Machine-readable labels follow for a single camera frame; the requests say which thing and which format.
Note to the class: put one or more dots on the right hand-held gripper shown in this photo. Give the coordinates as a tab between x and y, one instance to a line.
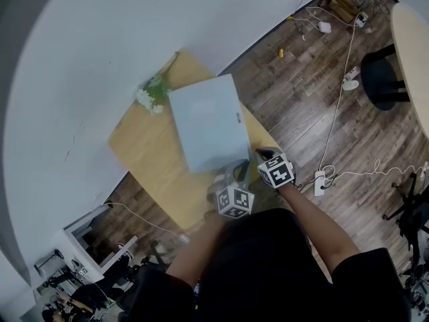
278	173

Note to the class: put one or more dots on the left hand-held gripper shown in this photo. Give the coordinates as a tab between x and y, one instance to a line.
234	201

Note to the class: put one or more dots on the light blue folder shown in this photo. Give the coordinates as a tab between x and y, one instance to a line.
209	122

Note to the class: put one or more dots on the person's left forearm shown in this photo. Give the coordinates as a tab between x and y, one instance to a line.
197	247

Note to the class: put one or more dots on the person's right forearm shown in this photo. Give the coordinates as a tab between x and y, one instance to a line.
315	223

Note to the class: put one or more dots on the white power strip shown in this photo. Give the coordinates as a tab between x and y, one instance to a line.
320	181

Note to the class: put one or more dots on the small yellow object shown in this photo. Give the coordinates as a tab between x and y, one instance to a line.
281	53

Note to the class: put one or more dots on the person's black clothing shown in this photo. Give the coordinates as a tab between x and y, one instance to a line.
264	273

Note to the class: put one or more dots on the white artificial flower bunch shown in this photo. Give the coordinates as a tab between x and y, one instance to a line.
152	94

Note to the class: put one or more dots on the black office chair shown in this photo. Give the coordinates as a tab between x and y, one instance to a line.
380	79

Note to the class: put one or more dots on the white power adapter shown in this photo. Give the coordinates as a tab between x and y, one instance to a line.
324	26

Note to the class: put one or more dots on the black tripod stand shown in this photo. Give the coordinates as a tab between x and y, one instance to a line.
412	213

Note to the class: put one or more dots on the white cabinet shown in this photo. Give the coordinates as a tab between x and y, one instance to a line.
97	243

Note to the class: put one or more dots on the round beige table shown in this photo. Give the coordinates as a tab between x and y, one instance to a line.
414	62

